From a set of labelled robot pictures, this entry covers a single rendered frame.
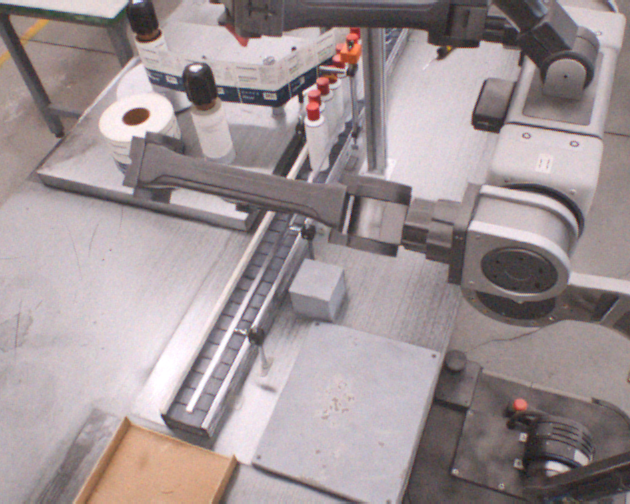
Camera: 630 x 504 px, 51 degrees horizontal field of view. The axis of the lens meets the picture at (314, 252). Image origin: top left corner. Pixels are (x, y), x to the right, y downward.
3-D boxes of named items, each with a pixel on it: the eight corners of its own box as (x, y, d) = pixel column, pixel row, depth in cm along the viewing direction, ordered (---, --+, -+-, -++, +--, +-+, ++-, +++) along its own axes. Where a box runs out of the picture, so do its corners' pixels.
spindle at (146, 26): (159, 73, 214) (131, -10, 191) (183, 77, 211) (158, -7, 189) (145, 90, 208) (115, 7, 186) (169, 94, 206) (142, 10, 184)
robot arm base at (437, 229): (458, 288, 89) (465, 230, 80) (400, 274, 91) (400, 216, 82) (473, 241, 94) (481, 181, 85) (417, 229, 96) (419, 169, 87)
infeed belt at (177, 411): (394, 8, 234) (394, -3, 230) (417, 10, 231) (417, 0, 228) (169, 424, 141) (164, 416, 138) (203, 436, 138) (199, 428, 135)
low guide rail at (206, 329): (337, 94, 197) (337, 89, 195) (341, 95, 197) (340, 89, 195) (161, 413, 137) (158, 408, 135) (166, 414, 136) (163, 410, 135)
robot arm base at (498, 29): (526, 69, 117) (536, 8, 108) (480, 63, 119) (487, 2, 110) (534, 42, 122) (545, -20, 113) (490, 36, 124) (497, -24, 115)
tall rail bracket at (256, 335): (245, 353, 151) (231, 312, 139) (274, 361, 149) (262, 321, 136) (239, 365, 149) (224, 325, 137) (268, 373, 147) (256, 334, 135)
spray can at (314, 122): (333, 163, 181) (326, 102, 165) (322, 174, 178) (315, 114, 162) (317, 157, 183) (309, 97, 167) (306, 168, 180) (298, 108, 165)
